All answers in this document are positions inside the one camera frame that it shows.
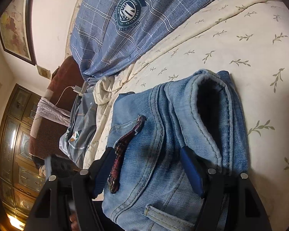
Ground white charger cable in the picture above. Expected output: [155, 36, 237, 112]
[54, 87, 74, 107]

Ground framed wall map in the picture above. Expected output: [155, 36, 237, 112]
[0, 0, 38, 66]

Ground dark cloth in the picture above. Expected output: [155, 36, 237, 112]
[31, 154, 80, 175]

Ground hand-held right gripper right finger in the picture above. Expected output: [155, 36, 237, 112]
[179, 147, 272, 231]

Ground cream leaf-print blanket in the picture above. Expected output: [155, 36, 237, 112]
[83, 0, 289, 231]

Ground blue denim pants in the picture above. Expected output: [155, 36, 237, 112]
[102, 69, 252, 231]

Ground small wall picture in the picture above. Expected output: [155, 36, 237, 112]
[36, 64, 51, 79]

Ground pale lavender cloth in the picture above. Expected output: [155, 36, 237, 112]
[30, 97, 71, 137]

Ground wooden glass-door cabinet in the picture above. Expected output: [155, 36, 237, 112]
[0, 84, 54, 222]

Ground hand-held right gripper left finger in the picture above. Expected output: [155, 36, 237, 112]
[26, 147, 117, 231]

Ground brown headboard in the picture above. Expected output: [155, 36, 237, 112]
[29, 56, 87, 164]

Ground grey printed bedsheet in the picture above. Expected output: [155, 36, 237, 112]
[60, 82, 98, 167]

